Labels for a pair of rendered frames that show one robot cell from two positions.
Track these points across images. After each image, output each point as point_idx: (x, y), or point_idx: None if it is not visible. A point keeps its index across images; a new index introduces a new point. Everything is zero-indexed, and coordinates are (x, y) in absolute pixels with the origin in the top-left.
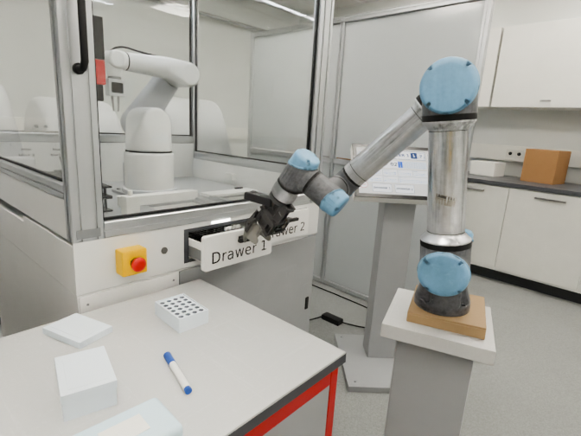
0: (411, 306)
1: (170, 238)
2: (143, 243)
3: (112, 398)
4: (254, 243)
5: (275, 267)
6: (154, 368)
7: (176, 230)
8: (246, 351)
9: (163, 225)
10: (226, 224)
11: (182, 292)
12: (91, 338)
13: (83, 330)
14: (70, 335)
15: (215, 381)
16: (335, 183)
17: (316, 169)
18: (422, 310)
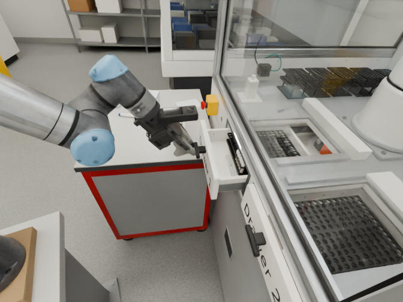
0: (27, 238)
1: (223, 114)
2: (219, 103)
3: None
4: None
5: (249, 256)
6: None
7: (225, 113)
8: (121, 137)
9: (223, 102)
10: (238, 148)
11: None
12: (176, 105)
13: (183, 104)
14: (183, 102)
15: (116, 122)
16: (74, 101)
17: (93, 81)
18: (15, 238)
